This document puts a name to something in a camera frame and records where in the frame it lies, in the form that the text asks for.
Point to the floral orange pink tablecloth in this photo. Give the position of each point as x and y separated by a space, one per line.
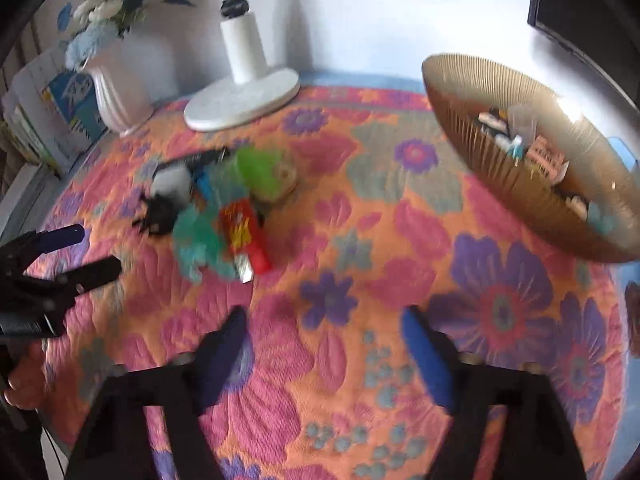
384 215

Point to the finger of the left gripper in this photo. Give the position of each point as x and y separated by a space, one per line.
92 274
19 254

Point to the black dragon figurine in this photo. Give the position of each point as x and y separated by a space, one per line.
160 216

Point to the black rectangular stick device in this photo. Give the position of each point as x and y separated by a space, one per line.
203 158

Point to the person left hand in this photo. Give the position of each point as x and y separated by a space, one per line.
27 384

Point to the small items inside bowl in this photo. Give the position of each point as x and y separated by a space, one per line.
515 131

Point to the blue white artificial flowers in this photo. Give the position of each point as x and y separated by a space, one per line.
89 27

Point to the beige small toy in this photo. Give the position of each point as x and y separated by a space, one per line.
286 175

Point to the bright green frog toy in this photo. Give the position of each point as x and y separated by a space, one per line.
260 172

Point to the blue cover book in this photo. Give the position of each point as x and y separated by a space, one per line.
73 96

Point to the black flat screen monitor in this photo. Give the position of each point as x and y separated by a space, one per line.
598 32

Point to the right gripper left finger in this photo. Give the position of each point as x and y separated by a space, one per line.
114 442

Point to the amber ribbed glass bowl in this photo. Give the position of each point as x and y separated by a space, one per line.
567 184

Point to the white ribbed vase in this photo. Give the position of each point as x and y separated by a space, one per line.
123 103

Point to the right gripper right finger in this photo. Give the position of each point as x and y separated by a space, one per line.
537 441

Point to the blue rectangular box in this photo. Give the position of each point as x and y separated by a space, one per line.
204 185

